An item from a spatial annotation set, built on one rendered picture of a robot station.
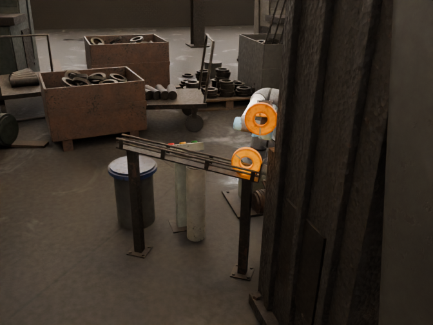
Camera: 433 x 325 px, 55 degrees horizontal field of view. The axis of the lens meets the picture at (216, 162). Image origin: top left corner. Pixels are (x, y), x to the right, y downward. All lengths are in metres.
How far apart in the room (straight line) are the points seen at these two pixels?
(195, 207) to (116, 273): 0.60
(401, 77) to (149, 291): 1.74
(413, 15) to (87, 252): 2.22
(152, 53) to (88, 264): 3.65
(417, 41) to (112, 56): 4.83
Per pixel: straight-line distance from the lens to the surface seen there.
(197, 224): 2.65
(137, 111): 4.22
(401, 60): 1.13
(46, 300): 2.46
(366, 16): 1.22
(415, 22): 1.10
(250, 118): 1.97
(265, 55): 5.17
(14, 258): 2.83
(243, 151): 2.08
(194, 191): 2.53
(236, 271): 2.49
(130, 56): 5.68
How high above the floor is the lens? 1.58
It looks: 25 degrees down
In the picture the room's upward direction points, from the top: 1 degrees clockwise
